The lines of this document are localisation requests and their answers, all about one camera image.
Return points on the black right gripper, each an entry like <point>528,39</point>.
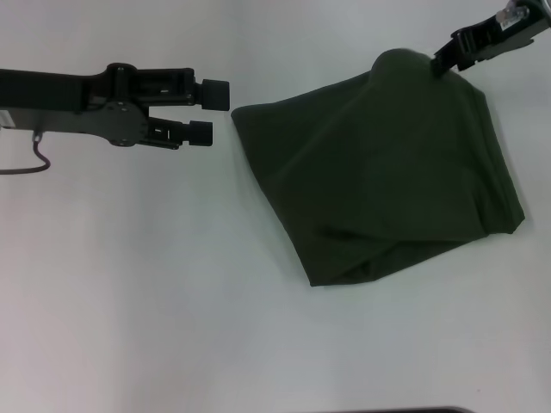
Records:
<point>503,38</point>

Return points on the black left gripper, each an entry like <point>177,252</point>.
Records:
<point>64,107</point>

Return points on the dark green FREE! t-shirt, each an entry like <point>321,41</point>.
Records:
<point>379,172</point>

